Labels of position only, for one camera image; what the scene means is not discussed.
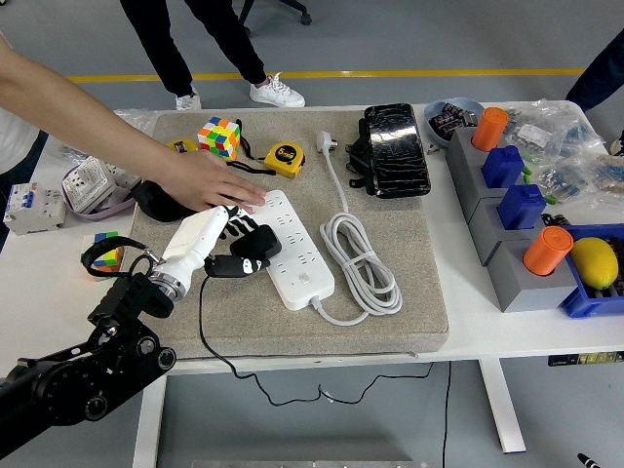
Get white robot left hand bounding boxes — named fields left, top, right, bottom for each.
left=159, top=204, right=272, bottom=287

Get clear bag with white label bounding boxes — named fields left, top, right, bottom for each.
left=504, top=104, right=562, bottom=152

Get table control panel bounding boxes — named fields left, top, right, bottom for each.
left=547, top=351, right=624, bottom=368

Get black cracked glossy case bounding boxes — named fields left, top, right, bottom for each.
left=363, top=101, right=433, bottom=200

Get grey-brown fabric mat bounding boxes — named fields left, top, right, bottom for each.
left=105, top=109, right=450, bottom=363

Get white socket cube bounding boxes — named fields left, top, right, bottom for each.
left=60, top=153, right=118, bottom=215
left=104, top=163, right=145, bottom=191

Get grey peg holder block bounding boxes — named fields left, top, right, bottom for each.
left=487, top=238, right=586, bottom=313
left=446, top=127, right=526, bottom=223
left=468, top=194, right=547, bottom=267

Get white table leg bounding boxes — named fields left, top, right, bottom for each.
left=478, top=359, right=527, bottom=454
left=132, top=375, right=168, bottom=468

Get blue block peg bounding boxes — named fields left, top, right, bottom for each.
left=481, top=144, right=527, bottom=189
left=496, top=183, right=547, bottom=232

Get clear bag of metal parts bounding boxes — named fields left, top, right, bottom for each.
left=60, top=107, right=160, bottom=162

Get black power adapter with cord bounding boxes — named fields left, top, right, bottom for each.
left=198, top=222, right=434, bottom=409

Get small colourful puzzle cube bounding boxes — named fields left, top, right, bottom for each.
left=81, top=230, right=126, bottom=283

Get clear bag of components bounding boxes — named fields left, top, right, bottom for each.
left=535, top=99, right=605, bottom=157
left=528, top=155, right=594, bottom=204
left=584, top=148, right=624, bottom=206

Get white power strip cord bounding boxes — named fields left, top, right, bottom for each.
left=311, top=129, right=405, bottom=328

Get orange cylinder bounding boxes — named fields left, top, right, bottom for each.
left=523, top=225, right=575, bottom=277
left=471, top=106, right=510, bottom=152

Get person in black trousers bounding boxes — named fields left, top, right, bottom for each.
left=119, top=0, right=306, bottom=112

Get white power strip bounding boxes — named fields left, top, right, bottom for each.
left=253, top=188, right=336, bottom=312

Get black capacitors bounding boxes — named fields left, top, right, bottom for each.
left=431, top=100, right=479, bottom=137

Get large colourful puzzle cube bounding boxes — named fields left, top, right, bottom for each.
left=197, top=115, right=243, bottom=162

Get black hanging cable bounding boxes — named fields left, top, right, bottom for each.
left=441, top=361, right=452, bottom=468

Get white circuit breaker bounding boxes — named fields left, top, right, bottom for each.
left=3, top=180, right=67, bottom=236

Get person in dark blue trousers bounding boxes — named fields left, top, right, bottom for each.
left=565, top=28, right=624, bottom=158

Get blue storage bin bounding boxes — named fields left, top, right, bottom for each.
left=558, top=222, right=624, bottom=319

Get blue bowl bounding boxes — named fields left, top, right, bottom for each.
left=422, top=96, right=485, bottom=149

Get black plastic bracket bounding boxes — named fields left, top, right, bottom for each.
left=343, top=116, right=376, bottom=189

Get black fabric pouch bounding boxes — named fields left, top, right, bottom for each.
left=132, top=178, right=201, bottom=223

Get person's hand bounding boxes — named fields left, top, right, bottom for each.
left=158, top=148, right=268, bottom=214

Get yellow lemon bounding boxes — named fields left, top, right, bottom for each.
left=568, top=236, right=619, bottom=290

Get yellow tape measure with strap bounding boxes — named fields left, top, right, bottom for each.
left=227, top=118, right=307, bottom=179

